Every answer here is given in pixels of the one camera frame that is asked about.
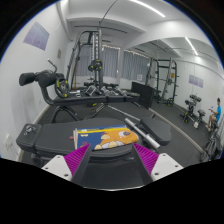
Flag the grey cable power rack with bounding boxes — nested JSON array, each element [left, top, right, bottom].
[[65, 29, 105, 91]]

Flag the silver barbell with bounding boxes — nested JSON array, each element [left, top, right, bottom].
[[107, 104, 162, 150]]

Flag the small purple wall poster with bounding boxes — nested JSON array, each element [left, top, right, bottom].
[[188, 73, 205, 89]]

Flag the black exercise machine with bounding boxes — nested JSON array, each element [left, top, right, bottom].
[[181, 94, 206, 129]]

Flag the black upright panel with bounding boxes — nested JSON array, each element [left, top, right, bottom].
[[130, 81, 155, 110]]

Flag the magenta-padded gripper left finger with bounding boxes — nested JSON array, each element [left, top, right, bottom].
[[41, 143, 93, 187]]

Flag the black padded weight bench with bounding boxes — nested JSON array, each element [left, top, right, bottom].
[[15, 116, 173, 189]]

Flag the colourful cartoon print towel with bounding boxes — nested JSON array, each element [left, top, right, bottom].
[[73, 124, 140, 151]]

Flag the black squat rack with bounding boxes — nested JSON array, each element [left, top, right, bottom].
[[146, 57, 179, 108]]

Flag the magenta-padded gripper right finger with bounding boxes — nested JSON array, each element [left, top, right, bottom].
[[132, 143, 184, 186]]

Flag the grey window curtain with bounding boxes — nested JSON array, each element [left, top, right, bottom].
[[77, 44, 120, 79], [121, 49, 151, 82]]

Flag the black bench with leg rollers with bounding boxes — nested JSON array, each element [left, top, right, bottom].
[[18, 59, 141, 123]]

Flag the person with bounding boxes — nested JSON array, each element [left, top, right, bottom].
[[205, 97, 222, 132]]

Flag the long ceiling light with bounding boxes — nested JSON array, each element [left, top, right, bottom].
[[184, 36, 199, 57], [129, 0, 167, 18]]

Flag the grey metal equipment stand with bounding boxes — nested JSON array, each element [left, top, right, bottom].
[[199, 119, 224, 163]]

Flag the chrome dumbbells row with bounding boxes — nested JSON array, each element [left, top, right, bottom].
[[83, 83, 128, 98]]

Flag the black yellow weight plate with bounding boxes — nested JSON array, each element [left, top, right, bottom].
[[87, 59, 104, 72], [54, 78, 70, 99]]

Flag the large purple wall poster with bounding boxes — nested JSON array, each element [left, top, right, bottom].
[[23, 21, 51, 52]]

